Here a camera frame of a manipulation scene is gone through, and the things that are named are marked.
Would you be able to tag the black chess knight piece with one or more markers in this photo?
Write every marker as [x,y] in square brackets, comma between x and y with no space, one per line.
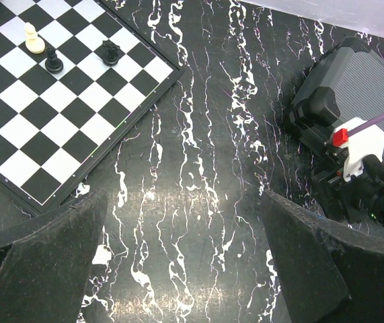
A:
[111,53]

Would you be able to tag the black silver chess board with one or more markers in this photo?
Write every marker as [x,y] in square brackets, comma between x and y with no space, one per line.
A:
[55,128]

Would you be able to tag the white chess bishop piece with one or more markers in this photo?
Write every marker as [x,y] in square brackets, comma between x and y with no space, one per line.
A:
[34,43]

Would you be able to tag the black poker chip case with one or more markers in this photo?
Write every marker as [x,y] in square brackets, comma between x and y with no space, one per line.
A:
[346,82]

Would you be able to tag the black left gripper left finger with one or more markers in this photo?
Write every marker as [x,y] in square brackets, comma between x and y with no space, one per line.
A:
[45,262]

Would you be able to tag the black chess pawn piece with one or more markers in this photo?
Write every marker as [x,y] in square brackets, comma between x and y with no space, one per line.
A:
[52,63]

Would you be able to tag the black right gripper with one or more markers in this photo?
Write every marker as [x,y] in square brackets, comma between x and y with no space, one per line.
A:
[362,195]

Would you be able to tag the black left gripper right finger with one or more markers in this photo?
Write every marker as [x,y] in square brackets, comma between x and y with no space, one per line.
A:
[327,271]

